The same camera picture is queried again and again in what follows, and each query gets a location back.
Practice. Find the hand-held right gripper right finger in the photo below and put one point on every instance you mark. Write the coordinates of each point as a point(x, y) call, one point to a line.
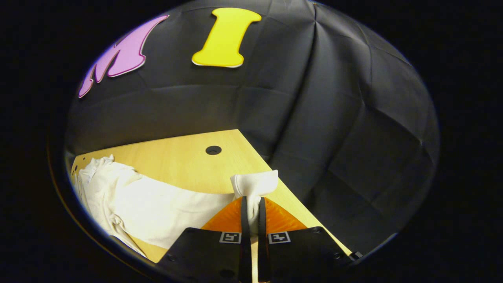
point(262, 243)

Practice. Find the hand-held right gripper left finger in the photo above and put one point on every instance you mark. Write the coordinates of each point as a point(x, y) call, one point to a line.
point(245, 236)

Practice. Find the cream white sweatshirt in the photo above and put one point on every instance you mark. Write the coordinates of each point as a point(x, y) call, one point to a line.
point(157, 208)

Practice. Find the black backdrop cloth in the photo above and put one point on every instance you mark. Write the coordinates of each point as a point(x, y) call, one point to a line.
point(334, 118)

